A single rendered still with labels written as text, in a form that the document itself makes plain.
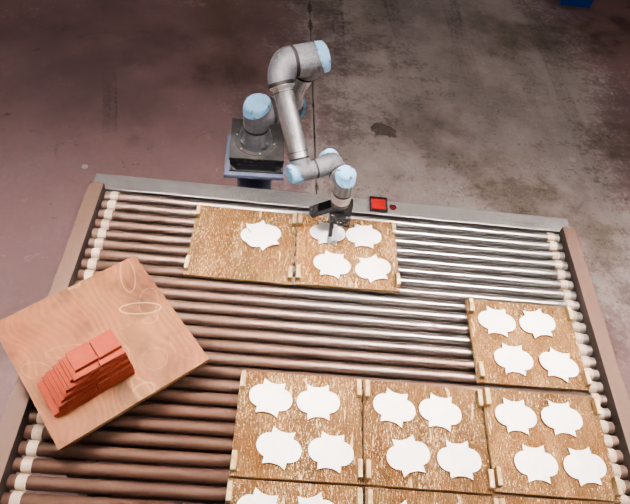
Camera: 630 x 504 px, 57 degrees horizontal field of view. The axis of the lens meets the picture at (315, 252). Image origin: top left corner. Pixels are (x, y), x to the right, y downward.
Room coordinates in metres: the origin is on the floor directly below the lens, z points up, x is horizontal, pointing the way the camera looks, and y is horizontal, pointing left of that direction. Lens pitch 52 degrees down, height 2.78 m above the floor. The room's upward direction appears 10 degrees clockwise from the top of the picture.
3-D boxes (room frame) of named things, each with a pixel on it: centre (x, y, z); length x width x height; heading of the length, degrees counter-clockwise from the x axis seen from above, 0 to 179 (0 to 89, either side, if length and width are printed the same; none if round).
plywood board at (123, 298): (0.83, 0.63, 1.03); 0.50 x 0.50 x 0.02; 46
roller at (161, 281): (1.26, -0.11, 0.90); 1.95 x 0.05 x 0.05; 96
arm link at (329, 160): (1.61, 0.01, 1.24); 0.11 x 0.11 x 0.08; 31
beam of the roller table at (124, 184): (1.72, -0.06, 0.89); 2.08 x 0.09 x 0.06; 96
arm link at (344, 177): (1.53, -0.06, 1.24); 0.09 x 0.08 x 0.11; 31
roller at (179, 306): (1.16, -0.13, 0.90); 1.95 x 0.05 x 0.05; 96
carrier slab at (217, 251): (1.40, 0.29, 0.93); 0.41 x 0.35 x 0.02; 96
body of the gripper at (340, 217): (1.53, -0.07, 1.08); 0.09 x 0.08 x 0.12; 97
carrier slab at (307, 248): (1.46, -0.13, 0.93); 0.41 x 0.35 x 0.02; 97
